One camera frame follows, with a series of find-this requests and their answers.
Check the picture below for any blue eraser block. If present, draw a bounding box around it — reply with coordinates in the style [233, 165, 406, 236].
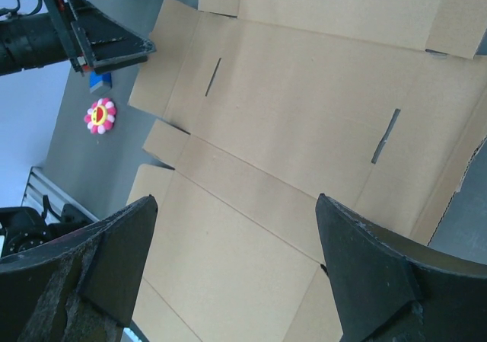
[89, 72, 112, 95]

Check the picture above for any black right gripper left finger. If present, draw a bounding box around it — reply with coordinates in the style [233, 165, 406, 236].
[1, 196, 158, 341]

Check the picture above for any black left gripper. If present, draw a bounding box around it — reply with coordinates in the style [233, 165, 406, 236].
[33, 0, 155, 74]

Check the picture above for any brown cardboard box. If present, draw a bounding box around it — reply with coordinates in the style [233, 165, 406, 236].
[129, 0, 486, 341]

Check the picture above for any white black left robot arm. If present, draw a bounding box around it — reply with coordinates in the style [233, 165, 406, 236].
[1, 0, 156, 75]

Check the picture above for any pink plush flower toy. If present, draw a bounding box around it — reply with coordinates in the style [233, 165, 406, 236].
[84, 98, 116, 135]

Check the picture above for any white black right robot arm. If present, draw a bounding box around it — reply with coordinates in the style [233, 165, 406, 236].
[1, 195, 486, 341]

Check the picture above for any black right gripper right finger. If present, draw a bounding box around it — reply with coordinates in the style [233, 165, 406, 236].
[315, 193, 486, 341]

